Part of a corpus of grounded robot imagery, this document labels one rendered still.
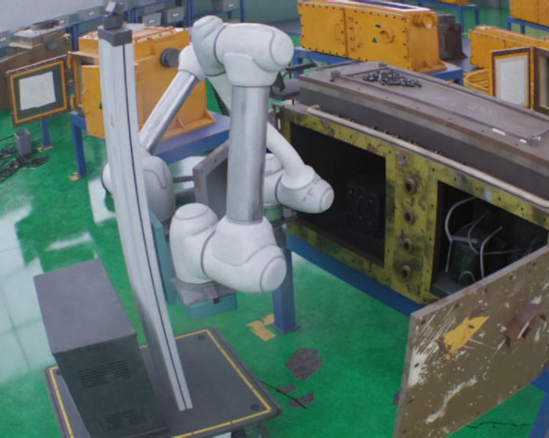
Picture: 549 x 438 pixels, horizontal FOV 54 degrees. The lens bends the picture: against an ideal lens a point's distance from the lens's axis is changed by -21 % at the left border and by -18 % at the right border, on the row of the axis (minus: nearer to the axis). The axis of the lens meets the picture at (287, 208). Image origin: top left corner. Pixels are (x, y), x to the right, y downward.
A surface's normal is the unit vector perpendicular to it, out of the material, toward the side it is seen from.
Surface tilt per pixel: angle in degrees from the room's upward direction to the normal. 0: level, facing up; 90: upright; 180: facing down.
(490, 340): 90
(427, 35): 90
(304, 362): 0
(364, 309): 0
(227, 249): 77
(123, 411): 90
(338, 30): 90
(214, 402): 0
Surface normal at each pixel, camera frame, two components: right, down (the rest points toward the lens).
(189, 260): -0.58, 0.40
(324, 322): -0.05, -0.90
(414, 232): -0.79, 0.31
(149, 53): 0.64, 0.31
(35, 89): 0.36, 0.39
